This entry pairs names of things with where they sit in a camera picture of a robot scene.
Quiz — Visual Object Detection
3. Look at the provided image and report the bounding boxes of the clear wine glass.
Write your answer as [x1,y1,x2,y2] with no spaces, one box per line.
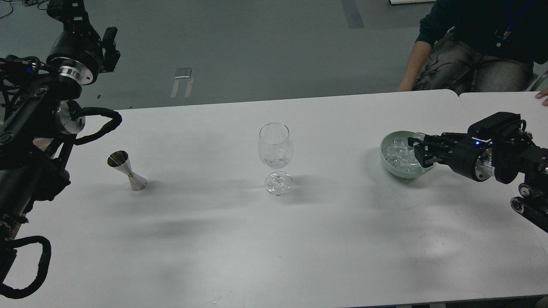
[258,122,294,195]

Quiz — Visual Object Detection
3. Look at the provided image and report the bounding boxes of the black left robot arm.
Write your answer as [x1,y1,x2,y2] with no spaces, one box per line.
[1,16,122,299]

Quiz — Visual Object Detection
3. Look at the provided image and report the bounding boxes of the seated person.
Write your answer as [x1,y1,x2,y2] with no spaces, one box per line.
[398,0,548,95]

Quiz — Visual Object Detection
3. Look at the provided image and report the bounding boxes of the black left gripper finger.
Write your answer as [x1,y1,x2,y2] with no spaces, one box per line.
[101,26,121,73]

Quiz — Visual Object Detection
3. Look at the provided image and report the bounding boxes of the green bowl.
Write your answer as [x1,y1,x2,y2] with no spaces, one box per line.
[380,131,433,179]

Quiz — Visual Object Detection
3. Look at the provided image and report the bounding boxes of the adjacent white table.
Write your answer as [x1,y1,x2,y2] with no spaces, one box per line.
[459,91,548,249]

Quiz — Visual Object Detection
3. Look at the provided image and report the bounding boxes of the clear ice cubes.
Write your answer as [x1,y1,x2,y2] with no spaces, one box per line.
[385,138,421,169]

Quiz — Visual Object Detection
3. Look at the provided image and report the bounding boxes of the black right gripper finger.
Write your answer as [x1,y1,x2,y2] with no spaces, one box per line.
[413,143,448,168]
[407,133,467,149]

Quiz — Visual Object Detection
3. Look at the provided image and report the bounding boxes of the steel double jigger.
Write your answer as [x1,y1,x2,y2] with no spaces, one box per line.
[107,150,148,191]

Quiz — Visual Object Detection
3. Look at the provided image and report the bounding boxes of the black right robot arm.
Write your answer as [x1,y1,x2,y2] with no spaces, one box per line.
[407,112,548,231]

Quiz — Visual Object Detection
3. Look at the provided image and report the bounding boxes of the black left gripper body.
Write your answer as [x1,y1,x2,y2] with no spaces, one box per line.
[46,17,104,85]

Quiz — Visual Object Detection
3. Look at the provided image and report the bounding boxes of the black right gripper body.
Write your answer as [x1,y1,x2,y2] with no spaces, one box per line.
[441,138,493,183]

